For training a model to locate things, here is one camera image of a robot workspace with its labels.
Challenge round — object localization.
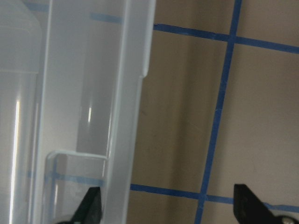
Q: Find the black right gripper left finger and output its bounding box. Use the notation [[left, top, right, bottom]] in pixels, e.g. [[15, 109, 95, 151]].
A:
[[70, 187, 102, 224]]

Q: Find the clear plastic box lid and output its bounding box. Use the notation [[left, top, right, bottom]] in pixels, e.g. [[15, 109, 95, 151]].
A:
[[0, 0, 156, 224]]

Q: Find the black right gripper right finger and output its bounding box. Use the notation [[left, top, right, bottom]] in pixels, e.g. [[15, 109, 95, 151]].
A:
[[233, 184, 283, 224]]

